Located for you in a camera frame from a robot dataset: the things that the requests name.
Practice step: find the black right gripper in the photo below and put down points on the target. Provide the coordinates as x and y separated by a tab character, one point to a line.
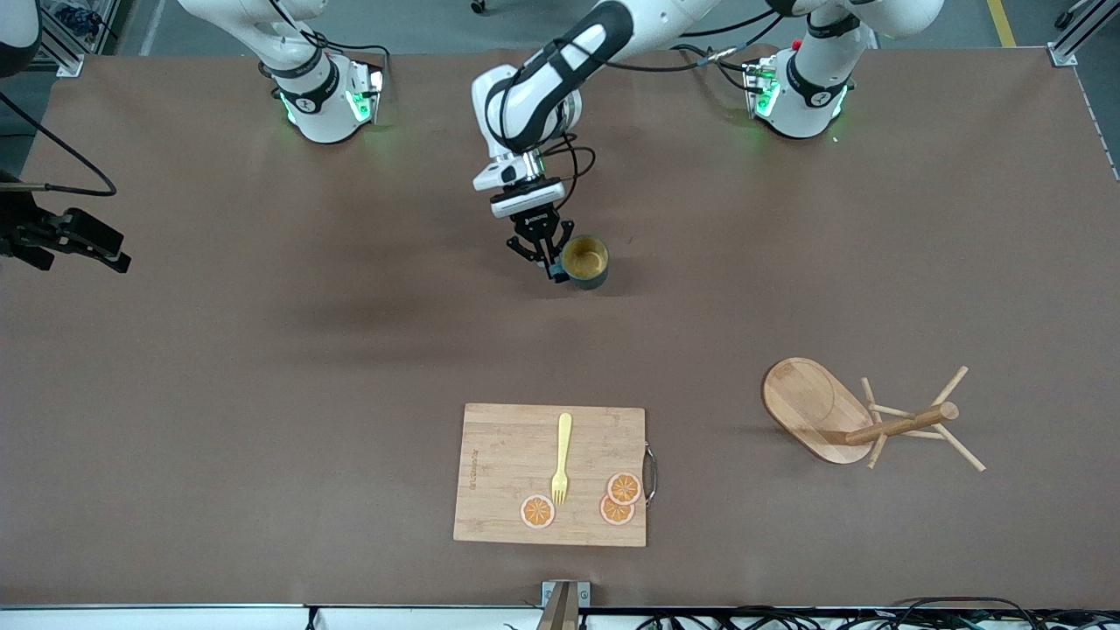
24	229

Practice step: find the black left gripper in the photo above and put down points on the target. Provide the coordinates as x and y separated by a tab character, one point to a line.
535	227

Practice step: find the teal cup yellow inside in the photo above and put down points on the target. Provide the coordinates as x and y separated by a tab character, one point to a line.
586	258

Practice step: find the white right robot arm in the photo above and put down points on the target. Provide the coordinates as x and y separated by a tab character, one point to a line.
319	105

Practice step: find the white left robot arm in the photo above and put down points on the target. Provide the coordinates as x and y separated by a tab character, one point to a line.
814	87

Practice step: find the wooden mug rack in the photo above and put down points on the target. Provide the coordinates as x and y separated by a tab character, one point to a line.
805	402

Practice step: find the yellow plastic fork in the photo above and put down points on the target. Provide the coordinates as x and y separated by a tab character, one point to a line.
564	437

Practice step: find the bamboo cutting board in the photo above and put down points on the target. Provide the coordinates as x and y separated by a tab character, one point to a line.
507	464

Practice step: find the orange slice toy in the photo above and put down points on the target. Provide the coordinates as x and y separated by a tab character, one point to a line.
624	488
615	514
538	512

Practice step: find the aluminium frame post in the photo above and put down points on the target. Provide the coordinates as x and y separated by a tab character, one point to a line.
1063	54
66	59

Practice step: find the metal table edge bracket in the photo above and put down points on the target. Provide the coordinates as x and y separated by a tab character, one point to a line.
584	593

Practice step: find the white table edge rail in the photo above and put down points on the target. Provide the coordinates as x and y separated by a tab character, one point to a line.
175	618

